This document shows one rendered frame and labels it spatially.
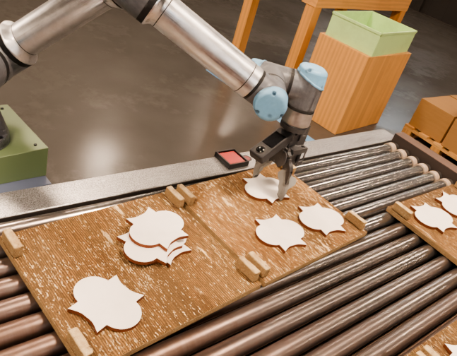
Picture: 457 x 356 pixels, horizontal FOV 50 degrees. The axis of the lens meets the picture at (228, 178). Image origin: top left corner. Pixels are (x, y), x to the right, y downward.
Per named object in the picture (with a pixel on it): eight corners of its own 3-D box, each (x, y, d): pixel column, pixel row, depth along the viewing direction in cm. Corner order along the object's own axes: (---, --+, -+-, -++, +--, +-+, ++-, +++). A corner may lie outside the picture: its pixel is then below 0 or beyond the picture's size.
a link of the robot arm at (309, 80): (295, 56, 121) (328, 66, 122) (282, 97, 127) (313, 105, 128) (298, 66, 115) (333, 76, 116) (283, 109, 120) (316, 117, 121)
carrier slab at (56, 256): (-2, 241, 96) (-2, 236, 95) (165, 196, 123) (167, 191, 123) (85, 379, 77) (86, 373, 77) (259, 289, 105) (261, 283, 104)
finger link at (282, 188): (299, 198, 133) (299, 165, 132) (285, 203, 130) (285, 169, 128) (290, 196, 136) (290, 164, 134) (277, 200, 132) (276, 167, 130)
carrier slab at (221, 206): (169, 195, 124) (171, 190, 123) (276, 166, 151) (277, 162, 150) (263, 287, 105) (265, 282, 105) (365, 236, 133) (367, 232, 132)
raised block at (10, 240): (1, 239, 95) (1, 229, 93) (10, 236, 96) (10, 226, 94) (13, 259, 92) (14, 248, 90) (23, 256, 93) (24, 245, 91)
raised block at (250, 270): (234, 265, 106) (237, 256, 105) (239, 262, 108) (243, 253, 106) (252, 283, 103) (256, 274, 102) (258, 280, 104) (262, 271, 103)
